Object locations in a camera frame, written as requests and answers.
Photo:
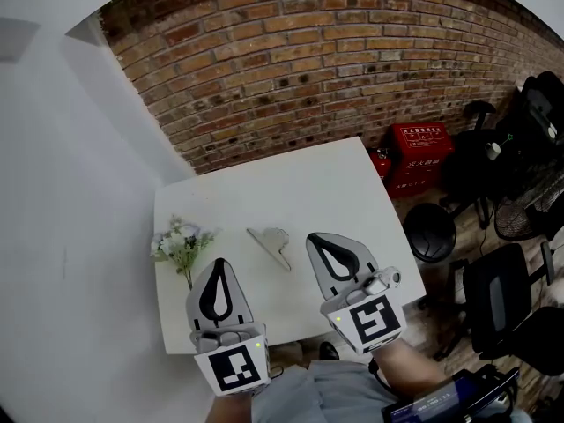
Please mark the black high-back office chair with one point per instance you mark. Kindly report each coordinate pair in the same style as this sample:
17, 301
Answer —
467, 157

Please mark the person's light grey clothing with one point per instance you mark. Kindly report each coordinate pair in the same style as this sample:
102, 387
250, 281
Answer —
317, 392

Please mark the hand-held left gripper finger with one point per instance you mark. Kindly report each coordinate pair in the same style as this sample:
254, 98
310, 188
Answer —
195, 309
240, 309

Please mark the black tablet device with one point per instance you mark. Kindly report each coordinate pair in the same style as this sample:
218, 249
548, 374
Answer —
440, 405

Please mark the person's left forearm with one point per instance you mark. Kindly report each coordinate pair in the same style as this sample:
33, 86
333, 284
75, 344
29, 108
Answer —
229, 410

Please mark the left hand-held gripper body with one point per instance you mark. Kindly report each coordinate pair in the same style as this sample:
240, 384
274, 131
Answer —
233, 368

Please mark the black floor fan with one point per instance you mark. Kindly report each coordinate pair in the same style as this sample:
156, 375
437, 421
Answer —
429, 234

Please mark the red fire extinguisher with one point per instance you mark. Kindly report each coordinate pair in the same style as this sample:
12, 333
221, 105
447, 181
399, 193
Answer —
379, 163

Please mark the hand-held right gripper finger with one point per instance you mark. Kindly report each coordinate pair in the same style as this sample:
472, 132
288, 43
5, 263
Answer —
363, 258
324, 280

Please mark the grey metal tool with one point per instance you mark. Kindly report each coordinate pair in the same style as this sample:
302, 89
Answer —
273, 242

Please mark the black office chair with armrests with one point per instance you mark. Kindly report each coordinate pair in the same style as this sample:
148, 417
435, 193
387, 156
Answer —
495, 293

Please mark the person's right forearm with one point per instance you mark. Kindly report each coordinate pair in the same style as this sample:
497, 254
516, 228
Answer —
405, 368

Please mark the red fire extinguisher box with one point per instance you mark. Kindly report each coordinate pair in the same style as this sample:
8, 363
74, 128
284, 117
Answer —
418, 161

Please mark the artificial flower bouquet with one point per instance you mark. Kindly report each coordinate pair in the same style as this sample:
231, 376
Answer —
183, 245

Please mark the person's black right shoe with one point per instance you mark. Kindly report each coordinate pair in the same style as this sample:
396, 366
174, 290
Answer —
328, 351

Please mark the white table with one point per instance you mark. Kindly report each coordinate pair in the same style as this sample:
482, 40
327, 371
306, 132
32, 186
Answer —
282, 183

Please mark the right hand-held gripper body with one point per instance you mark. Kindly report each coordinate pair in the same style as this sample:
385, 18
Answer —
374, 320

